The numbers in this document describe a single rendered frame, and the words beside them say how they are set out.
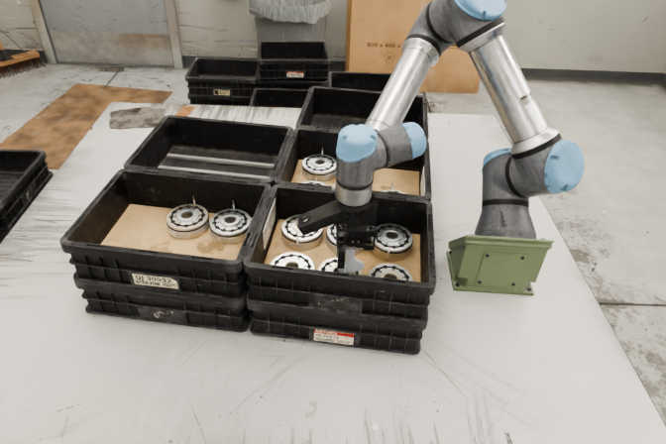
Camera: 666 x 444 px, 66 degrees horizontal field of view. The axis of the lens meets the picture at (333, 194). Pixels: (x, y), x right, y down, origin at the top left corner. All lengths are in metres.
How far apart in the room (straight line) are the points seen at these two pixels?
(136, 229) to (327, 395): 0.62
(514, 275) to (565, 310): 0.16
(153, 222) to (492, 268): 0.86
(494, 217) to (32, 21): 4.07
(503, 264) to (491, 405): 0.35
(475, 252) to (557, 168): 0.28
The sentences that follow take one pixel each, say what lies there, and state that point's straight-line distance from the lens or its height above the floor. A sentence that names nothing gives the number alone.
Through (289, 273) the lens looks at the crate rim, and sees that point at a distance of 1.06.
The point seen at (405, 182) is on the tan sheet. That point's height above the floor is 0.83.
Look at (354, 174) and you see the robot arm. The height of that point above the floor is 1.13.
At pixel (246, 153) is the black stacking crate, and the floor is 0.83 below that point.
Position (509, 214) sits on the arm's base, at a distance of 1.33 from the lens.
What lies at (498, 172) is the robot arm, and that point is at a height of 0.98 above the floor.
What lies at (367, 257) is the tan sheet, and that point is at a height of 0.83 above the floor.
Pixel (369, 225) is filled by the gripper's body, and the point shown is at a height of 0.99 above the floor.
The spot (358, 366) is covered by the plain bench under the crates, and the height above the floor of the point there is 0.70.
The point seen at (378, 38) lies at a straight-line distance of 4.00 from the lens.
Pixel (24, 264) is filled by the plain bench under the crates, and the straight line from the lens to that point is 1.59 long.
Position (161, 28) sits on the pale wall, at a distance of 4.37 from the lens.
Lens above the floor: 1.68
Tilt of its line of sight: 36 degrees down
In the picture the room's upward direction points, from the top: 3 degrees clockwise
